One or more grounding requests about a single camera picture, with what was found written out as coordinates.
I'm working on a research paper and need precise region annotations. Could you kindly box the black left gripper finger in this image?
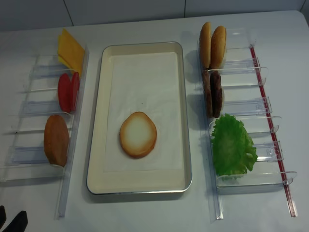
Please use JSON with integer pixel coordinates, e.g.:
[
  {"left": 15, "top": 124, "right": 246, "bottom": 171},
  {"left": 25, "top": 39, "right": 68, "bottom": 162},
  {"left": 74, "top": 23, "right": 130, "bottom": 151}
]
[
  {"left": 3, "top": 210, "right": 28, "bottom": 232},
  {"left": 0, "top": 205, "right": 6, "bottom": 229}
]

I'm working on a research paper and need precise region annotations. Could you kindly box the green lettuce leaf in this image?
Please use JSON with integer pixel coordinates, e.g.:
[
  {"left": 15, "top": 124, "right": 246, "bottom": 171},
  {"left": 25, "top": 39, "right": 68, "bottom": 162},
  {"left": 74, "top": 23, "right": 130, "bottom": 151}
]
[{"left": 211, "top": 114, "right": 258, "bottom": 176}]

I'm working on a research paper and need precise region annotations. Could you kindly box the left red tomato slice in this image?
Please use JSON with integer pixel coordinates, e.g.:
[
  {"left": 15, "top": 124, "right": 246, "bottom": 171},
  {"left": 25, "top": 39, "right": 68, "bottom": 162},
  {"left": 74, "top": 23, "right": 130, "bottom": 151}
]
[{"left": 57, "top": 73, "right": 71, "bottom": 113}]

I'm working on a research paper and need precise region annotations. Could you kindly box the red tomato slice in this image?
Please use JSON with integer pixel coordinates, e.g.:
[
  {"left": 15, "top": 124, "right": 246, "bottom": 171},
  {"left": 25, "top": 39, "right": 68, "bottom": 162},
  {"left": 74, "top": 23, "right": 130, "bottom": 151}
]
[
  {"left": 69, "top": 72, "right": 80, "bottom": 112},
  {"left": 57, "top": 73, "right": 71, "bottom": 113}
]

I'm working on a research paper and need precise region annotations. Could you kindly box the right red tomato slice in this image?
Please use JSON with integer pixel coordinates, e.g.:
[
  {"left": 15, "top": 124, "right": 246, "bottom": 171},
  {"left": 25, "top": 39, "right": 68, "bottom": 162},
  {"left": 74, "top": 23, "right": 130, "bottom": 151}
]
[{"left": 69, "top": 72, "right": 80, "bottom": 112}]

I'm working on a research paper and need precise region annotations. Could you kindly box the yellow cheese slice back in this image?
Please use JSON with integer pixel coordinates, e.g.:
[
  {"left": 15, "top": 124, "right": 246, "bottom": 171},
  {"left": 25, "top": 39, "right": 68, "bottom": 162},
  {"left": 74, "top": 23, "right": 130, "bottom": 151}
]
[{"left": 57, "top": 35, "right": 71, "bottom": 69}]

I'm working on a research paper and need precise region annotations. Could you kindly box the yellow cheese slice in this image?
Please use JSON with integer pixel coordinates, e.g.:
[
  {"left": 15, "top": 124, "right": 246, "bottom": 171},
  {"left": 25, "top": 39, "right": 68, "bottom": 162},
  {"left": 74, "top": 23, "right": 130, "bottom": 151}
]
[
  {"left": 61, "top": 29, "right": 85, "bottom": 76},
  {"left": 57, "top": 35, "right": 71, "bottom": 69}
]

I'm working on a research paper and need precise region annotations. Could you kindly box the yellow cheese slice front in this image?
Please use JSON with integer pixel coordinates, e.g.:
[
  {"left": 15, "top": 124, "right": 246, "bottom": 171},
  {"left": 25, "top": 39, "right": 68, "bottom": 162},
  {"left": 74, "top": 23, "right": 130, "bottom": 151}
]
[{"left": 61, "top": 29, "right": 85, "bottom": 76}]

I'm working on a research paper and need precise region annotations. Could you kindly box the left brown meat patty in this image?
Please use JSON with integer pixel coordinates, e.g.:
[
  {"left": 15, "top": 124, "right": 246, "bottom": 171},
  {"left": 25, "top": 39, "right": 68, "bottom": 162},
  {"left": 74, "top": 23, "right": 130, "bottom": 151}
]
[{"left": 202, "top": 70, "right": 213, "bottom": 118}]

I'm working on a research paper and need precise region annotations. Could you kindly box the right dark meat patty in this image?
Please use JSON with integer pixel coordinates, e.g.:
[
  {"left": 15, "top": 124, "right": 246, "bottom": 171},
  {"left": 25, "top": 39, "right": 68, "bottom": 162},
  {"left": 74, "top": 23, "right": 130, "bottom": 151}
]
[{"left": 210, "top": 71, "right": 223, "bottom": 118}]

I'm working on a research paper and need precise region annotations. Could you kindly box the clear acrylic rack left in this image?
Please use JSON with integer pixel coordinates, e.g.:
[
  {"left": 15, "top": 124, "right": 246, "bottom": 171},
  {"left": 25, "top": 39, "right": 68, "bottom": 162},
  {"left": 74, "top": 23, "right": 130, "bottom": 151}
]
[{"left": 0, "top": 42, "right": 89, "bottom": 218}]

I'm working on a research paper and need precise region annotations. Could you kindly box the clear acrylic rack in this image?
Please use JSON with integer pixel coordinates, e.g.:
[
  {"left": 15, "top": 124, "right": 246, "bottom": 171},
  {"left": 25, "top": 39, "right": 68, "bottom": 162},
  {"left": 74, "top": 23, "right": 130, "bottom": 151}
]
[
  {"left": 201, "top": 29, "right": 297, "bottom": 220},
  {"left": 0, "top": 42, "right": 89, "bottom": 218}
]

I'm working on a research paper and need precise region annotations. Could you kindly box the brown bun top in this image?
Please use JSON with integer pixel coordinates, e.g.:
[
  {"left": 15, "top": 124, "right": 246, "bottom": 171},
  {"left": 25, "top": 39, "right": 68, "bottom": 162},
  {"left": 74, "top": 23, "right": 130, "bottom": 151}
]
[{"left": 44, "top": 115, "right": 70, "bottom": 167}]

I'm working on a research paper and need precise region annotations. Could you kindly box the bun slice on tray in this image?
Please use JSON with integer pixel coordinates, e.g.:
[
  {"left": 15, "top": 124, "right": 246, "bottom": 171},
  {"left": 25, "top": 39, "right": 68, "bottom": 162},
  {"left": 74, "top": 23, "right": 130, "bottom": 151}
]
[{"left": 119, "top": 112, "right": 157, "bottom": 159}]

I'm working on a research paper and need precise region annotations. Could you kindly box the cream metal tray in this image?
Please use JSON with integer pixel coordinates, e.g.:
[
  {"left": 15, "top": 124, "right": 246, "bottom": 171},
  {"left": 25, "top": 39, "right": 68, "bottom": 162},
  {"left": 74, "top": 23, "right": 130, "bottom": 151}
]
[{"left": 86, "top": 42, "right": 192, "bottom": 195}]

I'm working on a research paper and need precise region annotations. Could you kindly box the white paper tray liner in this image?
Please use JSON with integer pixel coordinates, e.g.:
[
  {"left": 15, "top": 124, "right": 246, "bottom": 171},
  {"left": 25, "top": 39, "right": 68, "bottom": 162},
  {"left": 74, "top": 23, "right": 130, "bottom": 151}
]
[{"left": 104, "top": 52, "right": 183, "bottom": 172}]

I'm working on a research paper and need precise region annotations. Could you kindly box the left bun half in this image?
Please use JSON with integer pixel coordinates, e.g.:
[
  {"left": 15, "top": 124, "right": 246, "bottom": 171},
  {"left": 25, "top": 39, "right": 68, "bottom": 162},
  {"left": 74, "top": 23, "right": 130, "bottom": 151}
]
[{"left": 199, "top": 22, "right": 211, "bottom": 69}]

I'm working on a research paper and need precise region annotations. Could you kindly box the bun half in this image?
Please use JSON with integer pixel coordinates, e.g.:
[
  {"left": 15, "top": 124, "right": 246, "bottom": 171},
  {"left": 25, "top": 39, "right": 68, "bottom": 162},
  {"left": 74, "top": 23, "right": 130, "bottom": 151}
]
[
  {"left": 211, "top": 26, "right": 226, "bottom": 69},
  {"left": 199, "top": 22, "right": 211, "bottom": 69}
]

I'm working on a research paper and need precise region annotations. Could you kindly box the clear acrylic rack right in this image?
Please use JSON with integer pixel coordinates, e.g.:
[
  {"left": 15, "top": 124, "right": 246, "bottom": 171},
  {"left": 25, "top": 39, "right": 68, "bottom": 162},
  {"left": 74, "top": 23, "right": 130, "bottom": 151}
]
[{"left": 201, "top": 29, "right": 297, "bottom": 220}]

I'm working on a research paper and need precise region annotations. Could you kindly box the right bun half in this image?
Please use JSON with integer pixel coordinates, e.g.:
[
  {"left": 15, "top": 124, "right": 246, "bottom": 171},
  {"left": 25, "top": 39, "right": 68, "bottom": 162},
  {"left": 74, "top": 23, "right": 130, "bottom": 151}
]
[{"left": 211, "top": 26, "right": 226, "bottom": 69}]

